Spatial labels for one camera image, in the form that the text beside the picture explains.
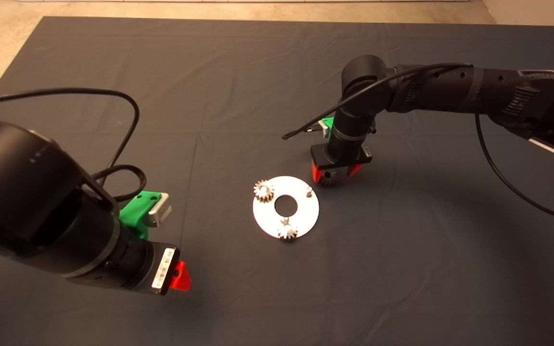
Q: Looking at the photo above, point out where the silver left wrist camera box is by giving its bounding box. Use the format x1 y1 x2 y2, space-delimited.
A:
143 193 172 228

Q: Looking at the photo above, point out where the round metal carrier plate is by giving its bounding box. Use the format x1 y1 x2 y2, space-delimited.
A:
253 176 320 239

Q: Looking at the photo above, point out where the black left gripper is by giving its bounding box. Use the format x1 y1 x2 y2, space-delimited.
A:
113 238 192 295

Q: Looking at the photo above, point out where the smooth black left camera cable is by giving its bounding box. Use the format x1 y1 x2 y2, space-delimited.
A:
0 88 140 188

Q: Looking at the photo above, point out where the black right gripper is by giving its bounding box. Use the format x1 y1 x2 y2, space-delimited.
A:
310 141 373 184

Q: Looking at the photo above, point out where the dark grey table cloth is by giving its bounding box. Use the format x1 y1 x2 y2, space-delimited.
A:
0 17 554 346

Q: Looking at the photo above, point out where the braided black left arm cable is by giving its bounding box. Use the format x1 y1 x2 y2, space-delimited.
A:
92 164 147 203

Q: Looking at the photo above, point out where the green left camera mount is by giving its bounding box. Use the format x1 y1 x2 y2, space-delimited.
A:
119 191 162 241

